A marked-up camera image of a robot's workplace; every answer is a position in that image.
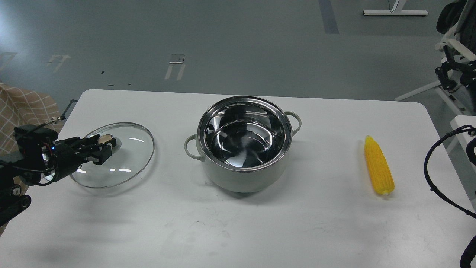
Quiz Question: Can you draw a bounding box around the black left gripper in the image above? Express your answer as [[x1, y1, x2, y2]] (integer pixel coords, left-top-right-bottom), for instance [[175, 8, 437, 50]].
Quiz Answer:
[[44, 135, 112, 182]]

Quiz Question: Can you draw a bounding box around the glass pot lid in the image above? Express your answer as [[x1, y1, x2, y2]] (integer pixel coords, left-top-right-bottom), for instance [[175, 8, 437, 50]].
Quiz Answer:
[[70, 122, 155, 189]]

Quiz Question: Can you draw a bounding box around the yellow corn cob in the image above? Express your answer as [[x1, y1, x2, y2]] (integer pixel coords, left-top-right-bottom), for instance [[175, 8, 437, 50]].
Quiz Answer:
[[364, 135, 395, 196]]

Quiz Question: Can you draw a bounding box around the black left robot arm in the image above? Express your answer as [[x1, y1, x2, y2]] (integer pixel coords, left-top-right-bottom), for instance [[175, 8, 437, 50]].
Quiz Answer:
[[0, 116, 121, 226]]

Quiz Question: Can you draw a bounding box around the grey-green steel pot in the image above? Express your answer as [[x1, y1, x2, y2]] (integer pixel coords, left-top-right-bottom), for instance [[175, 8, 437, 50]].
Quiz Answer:
[[184, 96, 302, 193]]

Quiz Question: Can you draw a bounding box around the beige checkered cloth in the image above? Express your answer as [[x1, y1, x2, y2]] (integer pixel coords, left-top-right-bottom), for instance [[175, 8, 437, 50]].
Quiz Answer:
[[0, 83, 64, 235]]

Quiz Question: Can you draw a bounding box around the white table leg base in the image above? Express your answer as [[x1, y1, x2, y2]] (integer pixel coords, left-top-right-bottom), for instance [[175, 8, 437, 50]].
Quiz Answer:
[[362, 0, 429, 17]]

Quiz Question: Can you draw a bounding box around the white robot stand frame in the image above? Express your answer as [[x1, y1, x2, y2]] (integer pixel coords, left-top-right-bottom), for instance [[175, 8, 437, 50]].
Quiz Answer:
[[395, 26, 476, 209]]

